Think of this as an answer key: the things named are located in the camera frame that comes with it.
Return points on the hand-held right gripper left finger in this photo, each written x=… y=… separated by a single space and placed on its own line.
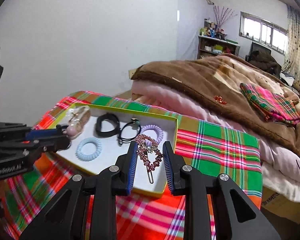
x=132 y=170

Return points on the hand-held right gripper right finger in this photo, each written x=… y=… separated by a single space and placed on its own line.
x=168 y=170

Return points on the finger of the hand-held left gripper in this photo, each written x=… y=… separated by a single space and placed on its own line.
x=43 y=133
x=50 y=143

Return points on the pink rhinestone hair clip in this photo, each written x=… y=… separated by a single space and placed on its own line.
x=150 y=155

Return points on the yellow-green cardboard box tray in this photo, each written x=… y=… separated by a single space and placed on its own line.
x=110 y=155

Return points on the wide black hair band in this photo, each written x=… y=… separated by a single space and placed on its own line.
x=101 y=132

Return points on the beige hair claw clip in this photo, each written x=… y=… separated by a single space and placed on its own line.
x=81 y=120

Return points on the bright plaid cloth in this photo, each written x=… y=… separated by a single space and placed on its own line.
x=215 y=150

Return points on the small red hair clip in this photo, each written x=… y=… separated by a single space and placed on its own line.
x=220 y=99

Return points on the brown fleece blanket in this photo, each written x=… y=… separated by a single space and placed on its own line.
x=202 y=80

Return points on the brown cardboard box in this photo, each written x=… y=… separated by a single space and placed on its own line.
x=282 y=205

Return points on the folded plaid cloth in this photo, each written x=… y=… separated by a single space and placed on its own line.
x=270 y=102

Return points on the wooden shelf unit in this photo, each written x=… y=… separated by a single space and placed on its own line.
x=215 y=47

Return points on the pile of dark clothes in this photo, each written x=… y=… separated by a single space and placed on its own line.
x=266 y=62

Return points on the row of bottles on shelf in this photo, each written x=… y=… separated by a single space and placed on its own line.
x=211 y=30

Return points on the black monitor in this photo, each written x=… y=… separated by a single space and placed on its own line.
x=258 y=48

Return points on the vase of dry branches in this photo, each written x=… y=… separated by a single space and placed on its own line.
x=222 y=17

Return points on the window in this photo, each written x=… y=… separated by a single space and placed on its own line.
x=262 y=31

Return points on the patterned curtain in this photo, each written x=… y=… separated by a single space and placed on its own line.
x=295 y=42

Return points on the wall socket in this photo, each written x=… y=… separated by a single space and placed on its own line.
x=132 y=73

